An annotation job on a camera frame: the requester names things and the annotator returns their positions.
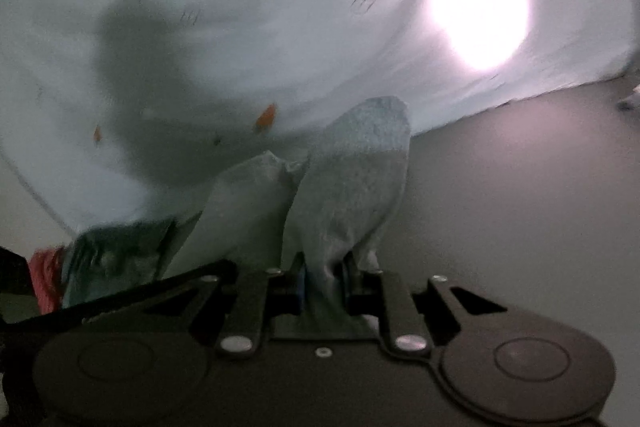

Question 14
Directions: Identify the white patterned cloth garment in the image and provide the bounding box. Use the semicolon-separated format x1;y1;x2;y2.
1;0;639;335

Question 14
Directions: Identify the red and grey clothes pile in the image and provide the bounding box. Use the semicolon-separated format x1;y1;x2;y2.
28;219;178;314

